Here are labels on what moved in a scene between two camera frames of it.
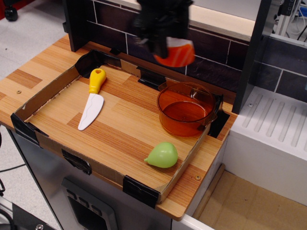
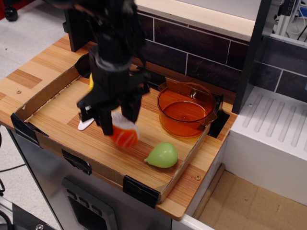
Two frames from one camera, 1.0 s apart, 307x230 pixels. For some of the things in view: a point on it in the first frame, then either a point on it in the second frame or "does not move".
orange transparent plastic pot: (185, 108) does not move
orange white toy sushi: (181, 52) to (125, 133)
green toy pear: (163, 155) does not move
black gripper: (157, 19) to (110, 85)
